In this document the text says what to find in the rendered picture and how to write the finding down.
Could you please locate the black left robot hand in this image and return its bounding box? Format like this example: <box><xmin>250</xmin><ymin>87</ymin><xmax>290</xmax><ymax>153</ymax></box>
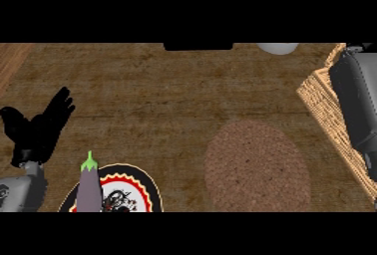
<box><xmin>0</xmin><ymin>86</ymin><xmax>77</xmax><ymax>168</ymax></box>

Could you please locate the brown woven oval placemat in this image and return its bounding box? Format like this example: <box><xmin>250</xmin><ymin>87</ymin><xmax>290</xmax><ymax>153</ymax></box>
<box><xmin>202</xmin><ymin>120</ymin><xmax>312</xmax><ymax>213</ymax></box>

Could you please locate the tan wicker basket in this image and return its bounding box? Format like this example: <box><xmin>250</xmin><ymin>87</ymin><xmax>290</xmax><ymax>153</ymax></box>
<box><xmin>296</xmin><ymin>43</ymin><xmax>377</xmax><ymax>211</ymax></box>

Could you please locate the purple eggplant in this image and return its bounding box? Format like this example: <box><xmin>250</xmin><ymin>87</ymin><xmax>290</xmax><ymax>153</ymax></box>
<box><xmin>74</xmin><ymin>149</ymin><xmax>105</xmax><ymax>213</ymax></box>

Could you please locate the black patterned plate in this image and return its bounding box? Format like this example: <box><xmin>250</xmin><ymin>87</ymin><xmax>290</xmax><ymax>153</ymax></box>
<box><xmin>58</xmin><ymin>162</ymin><xmax>165</xmax><ymax>213</ymax></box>

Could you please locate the white rounded object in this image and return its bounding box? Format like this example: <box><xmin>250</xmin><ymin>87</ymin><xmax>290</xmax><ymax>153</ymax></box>
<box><xmin>254</xmin><ymin>43</ymin><xmax>300</xmax><ymax>56</ymax></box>

